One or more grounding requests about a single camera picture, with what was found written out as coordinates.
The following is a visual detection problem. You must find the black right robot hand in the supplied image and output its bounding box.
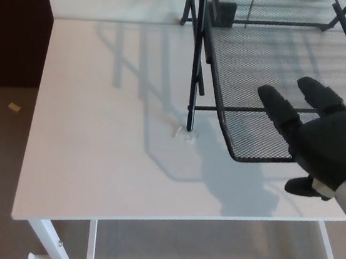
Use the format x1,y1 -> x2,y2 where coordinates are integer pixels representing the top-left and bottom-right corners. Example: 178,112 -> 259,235
244,70 -> 346,204

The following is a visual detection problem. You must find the black metal file tray frame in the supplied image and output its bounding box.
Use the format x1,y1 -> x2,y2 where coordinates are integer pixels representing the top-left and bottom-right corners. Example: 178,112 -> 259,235
165,0 -> 346,152

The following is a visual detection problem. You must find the dark brown panel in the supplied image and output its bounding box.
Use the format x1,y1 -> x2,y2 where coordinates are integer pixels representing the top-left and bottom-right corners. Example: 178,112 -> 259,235
0,0 -> 58,96

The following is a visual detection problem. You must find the clear tape blob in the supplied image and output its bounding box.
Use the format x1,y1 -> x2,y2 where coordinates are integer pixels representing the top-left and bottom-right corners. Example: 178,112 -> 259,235
170,123 -> 202,147

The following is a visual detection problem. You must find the small black box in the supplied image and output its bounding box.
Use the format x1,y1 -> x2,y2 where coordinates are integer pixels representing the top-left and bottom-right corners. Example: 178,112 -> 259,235
215,1 -> 238,29

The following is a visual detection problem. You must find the yellow paper scrap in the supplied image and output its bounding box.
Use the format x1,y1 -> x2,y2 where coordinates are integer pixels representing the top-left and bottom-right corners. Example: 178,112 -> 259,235
7,101 -> 23,114

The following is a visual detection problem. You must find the black wire mesh rack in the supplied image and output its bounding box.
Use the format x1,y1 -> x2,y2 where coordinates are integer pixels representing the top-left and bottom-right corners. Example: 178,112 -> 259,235
187,9 -> 346,176

